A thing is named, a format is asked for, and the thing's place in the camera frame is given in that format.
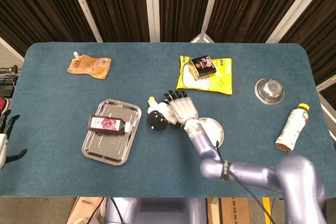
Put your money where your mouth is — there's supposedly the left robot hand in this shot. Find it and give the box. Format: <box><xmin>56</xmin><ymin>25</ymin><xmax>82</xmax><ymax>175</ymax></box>
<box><xmin>0</xmin><ymin>114</ymin><xmax>28</xmax><ymax>170</ymax></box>

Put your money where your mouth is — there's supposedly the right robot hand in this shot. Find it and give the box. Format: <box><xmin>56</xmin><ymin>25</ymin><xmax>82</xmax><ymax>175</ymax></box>
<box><xmin>163</xmin><ymin>90</ymin><xmax>200</xmax><ymax>128</ymax></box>

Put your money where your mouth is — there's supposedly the black headed white plush toy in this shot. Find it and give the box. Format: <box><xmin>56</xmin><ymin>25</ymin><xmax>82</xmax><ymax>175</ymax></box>
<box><xmin>146</xmin><ymin>96</ymin><xmax>184</xmax><ymax>131</ymax></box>

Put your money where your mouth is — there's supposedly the dark juice bottle pink label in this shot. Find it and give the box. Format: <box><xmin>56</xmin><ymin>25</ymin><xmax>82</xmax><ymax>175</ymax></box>
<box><xmin>87</xmin><ymin>115</ymin><xmax>131</xmax><ymax>136</ymax></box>

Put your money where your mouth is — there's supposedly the round steel plate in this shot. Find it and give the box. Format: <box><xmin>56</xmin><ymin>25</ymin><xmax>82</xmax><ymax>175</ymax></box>
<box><xmin>195</xmin><ymin>117</ymin><xmax>225</xmax><ymax>148</ymax></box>

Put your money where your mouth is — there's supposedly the red white object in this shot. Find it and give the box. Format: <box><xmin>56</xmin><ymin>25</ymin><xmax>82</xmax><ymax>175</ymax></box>
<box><xmin>0</xmin><ymin>98</ymin><xmax>10</xmax><ymax>116</ymax></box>

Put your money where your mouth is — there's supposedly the yellow snack bag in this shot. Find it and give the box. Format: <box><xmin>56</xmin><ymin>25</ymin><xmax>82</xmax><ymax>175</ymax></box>
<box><xmin>176</xmin><ymin>55</ymin><xmax>233</xmax><ymax>95</ymax></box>

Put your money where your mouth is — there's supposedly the gold black meat tin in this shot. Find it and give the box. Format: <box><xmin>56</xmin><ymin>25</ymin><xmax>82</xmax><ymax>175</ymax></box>
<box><xmin>187</xmin><ymin>55</ymin><xmax>217</xmax><ymax>81</ymax></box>

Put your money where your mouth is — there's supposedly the rectangular steel tray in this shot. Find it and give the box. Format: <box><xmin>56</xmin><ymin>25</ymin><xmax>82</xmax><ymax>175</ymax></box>
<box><xmin>81</xmin><ymin>98</ymin><xmax>142</xmax><ymax>166</ymax></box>

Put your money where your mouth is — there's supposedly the steel bowl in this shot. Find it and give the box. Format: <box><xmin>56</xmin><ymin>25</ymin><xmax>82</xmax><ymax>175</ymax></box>
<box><xmin>254</xmin><ymin>77</ymin><xmax>285</xmax><ymax>105</ymax></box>

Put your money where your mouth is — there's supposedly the wooden plank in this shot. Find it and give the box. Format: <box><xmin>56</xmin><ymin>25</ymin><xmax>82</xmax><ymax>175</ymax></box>
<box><xmin>67</xmin><ymin>197</ymin><xmax>105</xmax><ymax>224</ymax></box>

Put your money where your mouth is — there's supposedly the orange spouted pouch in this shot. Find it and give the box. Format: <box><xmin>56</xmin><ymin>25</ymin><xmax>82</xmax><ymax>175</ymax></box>
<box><xmin>67</xmin><ymin>51</ymin><xmax>112</xmax><ymax>80</ymax></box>

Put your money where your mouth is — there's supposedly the lilac robot torso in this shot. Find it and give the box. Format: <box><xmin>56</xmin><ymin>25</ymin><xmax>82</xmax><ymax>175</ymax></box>
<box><xmin>104</xmin><ymin>197</ymin><xmax>208</xmax><ymax>224</ymax></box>

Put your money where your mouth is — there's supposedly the tea bottle yellow cap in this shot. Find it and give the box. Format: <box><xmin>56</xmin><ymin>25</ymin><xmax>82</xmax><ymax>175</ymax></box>
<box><xmin>275</xmin><ymin>103</ymin><xmax>310</xmax><ymax>152</ymax></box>

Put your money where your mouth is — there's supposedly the cardboard box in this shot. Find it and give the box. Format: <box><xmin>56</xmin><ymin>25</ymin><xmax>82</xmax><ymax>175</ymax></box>
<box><xmin>220</xmin><ymin>197</ymin><xmax>250</xmax><ymax>224</ymax></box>

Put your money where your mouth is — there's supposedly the black equipment with cables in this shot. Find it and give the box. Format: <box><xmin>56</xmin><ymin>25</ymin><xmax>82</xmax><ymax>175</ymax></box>
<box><xmin>0</xmin><ymin>65</ymin><xmax>19</xmax><ymax>99</ymax></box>

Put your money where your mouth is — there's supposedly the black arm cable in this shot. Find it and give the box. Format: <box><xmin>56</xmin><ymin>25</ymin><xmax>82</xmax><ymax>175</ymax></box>
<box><xmin>215</xmin><ymin>141</ymin><xmax>276</xmax><ymax>224</ymax></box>

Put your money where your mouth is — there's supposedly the white frame post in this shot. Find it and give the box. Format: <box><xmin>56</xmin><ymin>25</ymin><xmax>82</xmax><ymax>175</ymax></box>
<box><xmin>265</xmin><ymin>0</ymin><xmax>324</xmax><ymax>44</ymax></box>
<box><xmin>190</xmin><ymin>0</ymin><xmax>223</xmax><ymax>43</ymax></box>
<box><xmin>65</xmin><ymin>0</ymin><xmax>103</xmax><ymax>43</ymax></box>
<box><xmin>143</xmin><ymin>0</ymin><xmax>161</xmax><ymax>42</ymax></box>

